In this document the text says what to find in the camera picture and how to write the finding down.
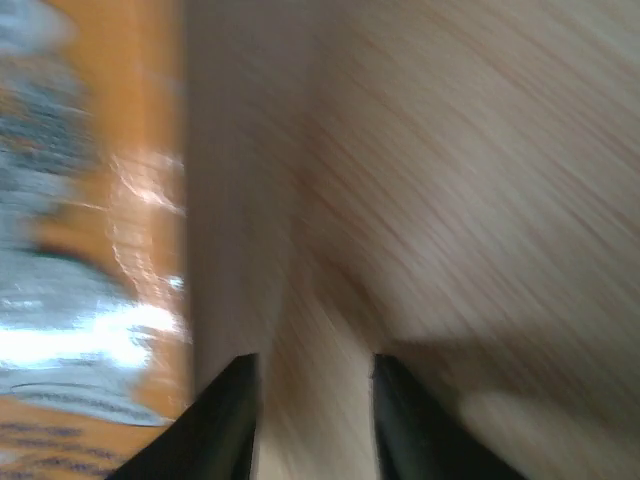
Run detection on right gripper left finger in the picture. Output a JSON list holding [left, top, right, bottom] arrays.
[[109, 354, 258, 480]]

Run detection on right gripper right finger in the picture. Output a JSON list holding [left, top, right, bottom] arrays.
[[372, 355, 522, 480]]

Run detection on orange comic book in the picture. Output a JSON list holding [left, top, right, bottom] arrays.
[[1, 1, 192, 479]]

